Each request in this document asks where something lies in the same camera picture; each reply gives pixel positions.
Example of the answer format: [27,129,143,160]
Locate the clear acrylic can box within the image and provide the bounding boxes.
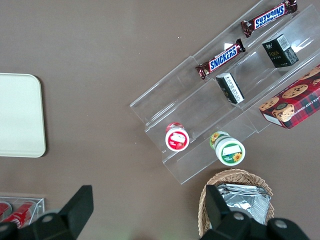
[0,196,46,230]

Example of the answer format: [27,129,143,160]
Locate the Snickers chocolate bar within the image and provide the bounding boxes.
[240,0,299,39]
[195,38,247,81]

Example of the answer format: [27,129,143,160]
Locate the red plaid cookie box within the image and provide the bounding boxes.
[258,64,320,130]

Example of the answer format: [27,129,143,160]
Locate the triangle sandwich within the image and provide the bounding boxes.
[215,183,272,226]

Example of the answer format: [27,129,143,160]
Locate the woven wicker basket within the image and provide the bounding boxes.
[197,168,276,239]

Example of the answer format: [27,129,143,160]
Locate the green lid sunflower cup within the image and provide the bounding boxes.
[209,131,246,167]

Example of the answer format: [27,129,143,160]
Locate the black Fake carton box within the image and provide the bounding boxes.
[261,33,300,69]

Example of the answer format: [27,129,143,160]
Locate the clear acrylic stepped shelf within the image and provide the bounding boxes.
[129,0,320,186]

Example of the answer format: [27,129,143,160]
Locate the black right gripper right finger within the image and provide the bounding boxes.
[204,184,252,240]

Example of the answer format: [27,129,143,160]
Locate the red lid yogurt cup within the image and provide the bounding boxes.
[164,121,190,152]

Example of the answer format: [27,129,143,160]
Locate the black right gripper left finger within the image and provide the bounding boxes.
[31,185,94,240]

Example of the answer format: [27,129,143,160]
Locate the red cola can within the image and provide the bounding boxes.
[0,202,13,221]
[1,200,35,230]

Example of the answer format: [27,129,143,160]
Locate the cream plastic tray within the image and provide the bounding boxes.
[0,73,47,158]

